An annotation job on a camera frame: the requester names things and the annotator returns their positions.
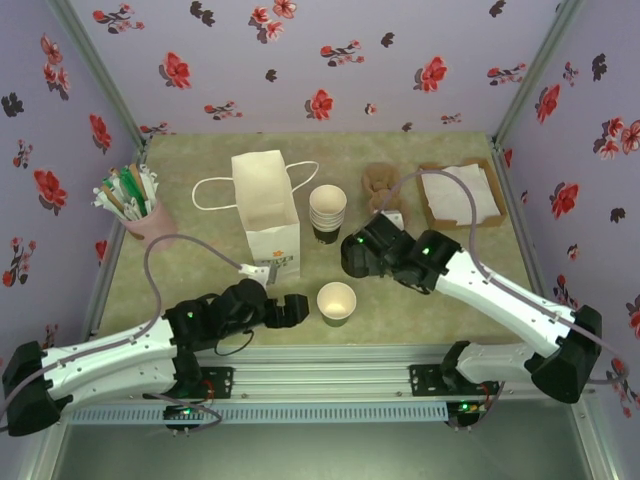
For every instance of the green paper coffee cup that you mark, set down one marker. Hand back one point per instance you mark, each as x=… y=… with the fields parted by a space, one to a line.
x=336 y=300

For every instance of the brown pulp cup carrier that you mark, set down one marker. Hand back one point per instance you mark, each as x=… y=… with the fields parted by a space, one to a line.
x=377 y=177

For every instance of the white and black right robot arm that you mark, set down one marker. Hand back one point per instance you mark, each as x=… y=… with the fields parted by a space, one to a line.
x=500 y=295

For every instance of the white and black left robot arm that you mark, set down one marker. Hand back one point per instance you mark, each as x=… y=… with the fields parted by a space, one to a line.
x=110 y=350

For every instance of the aluminium mounting beam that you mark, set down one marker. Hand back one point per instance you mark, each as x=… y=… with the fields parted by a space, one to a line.
x=320 y=370

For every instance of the brown cardboard tray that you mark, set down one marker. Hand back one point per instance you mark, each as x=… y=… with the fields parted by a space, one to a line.
x=423 y=197

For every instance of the white napkin stack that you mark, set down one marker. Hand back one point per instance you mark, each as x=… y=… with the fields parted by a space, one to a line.
x=450 y=200

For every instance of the stacked paper cups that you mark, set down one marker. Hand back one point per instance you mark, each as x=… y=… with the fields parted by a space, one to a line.
x=327 y=200

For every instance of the black controller board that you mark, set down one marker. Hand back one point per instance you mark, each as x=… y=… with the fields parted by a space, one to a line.
x=465 y=410
x=182 y=415

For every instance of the pink holder cup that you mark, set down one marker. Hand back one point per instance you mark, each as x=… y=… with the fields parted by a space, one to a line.
x=155 y=230

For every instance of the pink cup with straws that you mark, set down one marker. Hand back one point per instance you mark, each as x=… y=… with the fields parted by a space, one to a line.
x=112 y=260

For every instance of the white sachet stick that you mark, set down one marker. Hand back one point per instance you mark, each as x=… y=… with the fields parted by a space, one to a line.
x=117 y=176
x=102 y=206
x=132 y=209
x=98 y=192
x=150 y=177

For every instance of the green sachet stick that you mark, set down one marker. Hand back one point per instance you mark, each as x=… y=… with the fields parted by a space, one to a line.
x=109 y=179
x=134 y=192

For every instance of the brown sachet stick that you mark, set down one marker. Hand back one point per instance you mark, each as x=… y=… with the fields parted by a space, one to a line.
x=111 y=196
x=141 y=186

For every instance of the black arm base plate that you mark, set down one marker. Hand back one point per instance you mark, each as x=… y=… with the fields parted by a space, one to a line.
x=222 y=380
x=422 y=380

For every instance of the aluminium side rail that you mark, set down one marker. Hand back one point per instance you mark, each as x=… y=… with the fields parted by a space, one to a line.
x=515 y=200

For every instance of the aluminium frame post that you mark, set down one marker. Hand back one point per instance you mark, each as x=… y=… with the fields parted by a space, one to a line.
x=535 y=75
x=102 y=75

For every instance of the aluminium frame rail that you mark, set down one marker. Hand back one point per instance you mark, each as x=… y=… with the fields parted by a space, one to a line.
x=597 y=445
x=40 y=455

